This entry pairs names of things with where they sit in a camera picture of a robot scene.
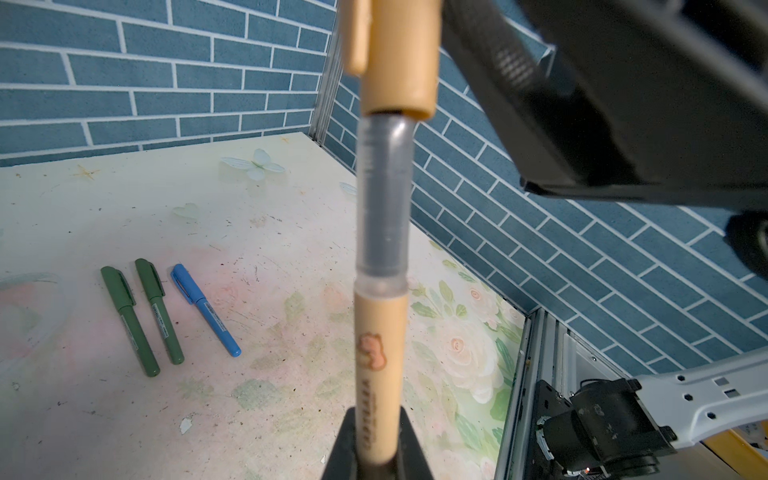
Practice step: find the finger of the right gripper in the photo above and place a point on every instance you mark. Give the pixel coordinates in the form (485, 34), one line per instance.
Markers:
(559, 143)

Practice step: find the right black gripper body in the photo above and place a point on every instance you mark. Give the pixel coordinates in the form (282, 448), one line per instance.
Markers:
(682, 88)

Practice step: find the aluminium mounting rail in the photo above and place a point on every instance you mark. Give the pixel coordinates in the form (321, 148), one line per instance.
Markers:
(553, 362)

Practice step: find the green pen cap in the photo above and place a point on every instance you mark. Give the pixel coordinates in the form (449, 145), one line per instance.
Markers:
(118, 287)
(149, 278)

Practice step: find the tan pen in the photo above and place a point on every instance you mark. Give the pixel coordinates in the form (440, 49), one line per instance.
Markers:
(384, 174)

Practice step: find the blue pen cap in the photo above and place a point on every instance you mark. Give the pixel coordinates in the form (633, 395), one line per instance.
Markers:
(186, 284)

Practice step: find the green pen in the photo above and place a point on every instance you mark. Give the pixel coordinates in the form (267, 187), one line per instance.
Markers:
(167, 332)
(139, 341)

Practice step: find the yellow bin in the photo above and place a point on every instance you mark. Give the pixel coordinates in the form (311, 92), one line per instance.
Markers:
(743, 448)

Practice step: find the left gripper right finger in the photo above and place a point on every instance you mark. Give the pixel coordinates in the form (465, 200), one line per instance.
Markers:
(410, 461)

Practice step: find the floral table mat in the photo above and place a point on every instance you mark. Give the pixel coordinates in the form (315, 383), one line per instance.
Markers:
(265, 227)

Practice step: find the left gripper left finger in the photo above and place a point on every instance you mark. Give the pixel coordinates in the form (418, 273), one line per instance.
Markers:
(342, 462)

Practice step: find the blue pen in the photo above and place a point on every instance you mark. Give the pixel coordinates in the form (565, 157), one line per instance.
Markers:
(219, 329)

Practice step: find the tan pen cap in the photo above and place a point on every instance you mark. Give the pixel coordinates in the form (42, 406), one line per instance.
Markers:
(392, 46)

